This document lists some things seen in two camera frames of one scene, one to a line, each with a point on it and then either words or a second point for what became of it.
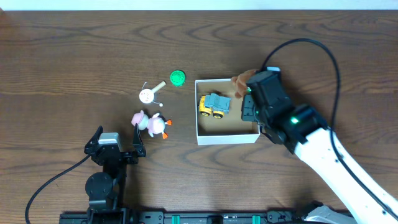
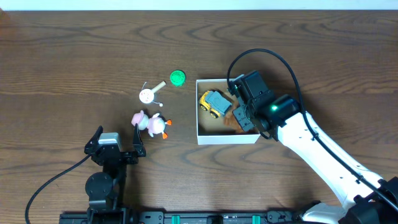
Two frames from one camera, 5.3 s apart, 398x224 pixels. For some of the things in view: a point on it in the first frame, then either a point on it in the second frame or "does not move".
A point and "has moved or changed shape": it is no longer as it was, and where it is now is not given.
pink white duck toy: (155, 126) does not move
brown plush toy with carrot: (239, 83) has moved or changed shape
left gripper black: (125, 154) does not move
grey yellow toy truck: (213, 104) does not move
